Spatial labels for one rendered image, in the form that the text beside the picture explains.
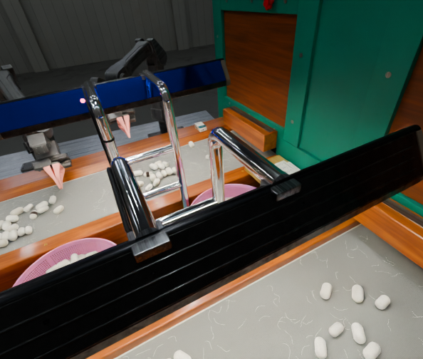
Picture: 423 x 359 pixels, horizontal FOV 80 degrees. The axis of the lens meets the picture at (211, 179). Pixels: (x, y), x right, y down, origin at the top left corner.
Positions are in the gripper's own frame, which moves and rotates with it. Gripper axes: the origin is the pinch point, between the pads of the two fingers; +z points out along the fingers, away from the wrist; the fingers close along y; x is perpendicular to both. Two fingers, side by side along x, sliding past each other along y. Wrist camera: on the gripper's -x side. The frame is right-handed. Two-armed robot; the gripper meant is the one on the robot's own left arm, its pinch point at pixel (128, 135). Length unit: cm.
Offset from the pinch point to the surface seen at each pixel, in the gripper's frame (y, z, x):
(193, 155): 21.5, 14.7, 2.8
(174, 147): 7.0, 21.6, -32.9
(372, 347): 22, 74, -50
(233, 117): 41.3, 6.9, -5.7
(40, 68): -94, -434, 470
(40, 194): -35.7, 9.6, 7.1
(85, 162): -18.8, 1.4, 10.8
